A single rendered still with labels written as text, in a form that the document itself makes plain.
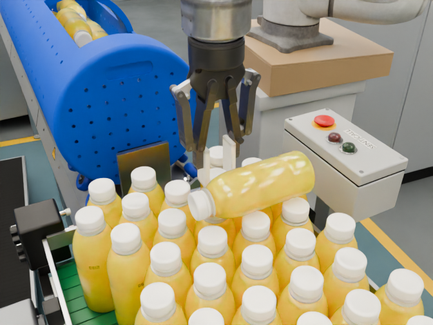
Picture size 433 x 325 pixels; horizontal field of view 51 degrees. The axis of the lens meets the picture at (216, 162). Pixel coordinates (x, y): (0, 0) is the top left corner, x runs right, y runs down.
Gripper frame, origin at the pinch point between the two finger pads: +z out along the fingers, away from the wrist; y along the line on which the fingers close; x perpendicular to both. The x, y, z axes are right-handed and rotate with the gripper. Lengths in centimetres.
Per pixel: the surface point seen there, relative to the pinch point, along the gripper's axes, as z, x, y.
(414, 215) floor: 110, -55, -141
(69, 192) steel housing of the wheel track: 22.2, -33.4, 19.0
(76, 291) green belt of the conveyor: 20.2, -3.4, 24.4
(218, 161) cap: 3.1, -4.1, -2.4
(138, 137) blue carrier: 4.7, -20.3, 5.9
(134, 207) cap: 2.3, 1.6, 14.2
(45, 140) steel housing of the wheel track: 24, -62, 19
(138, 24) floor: 111, -410, -123
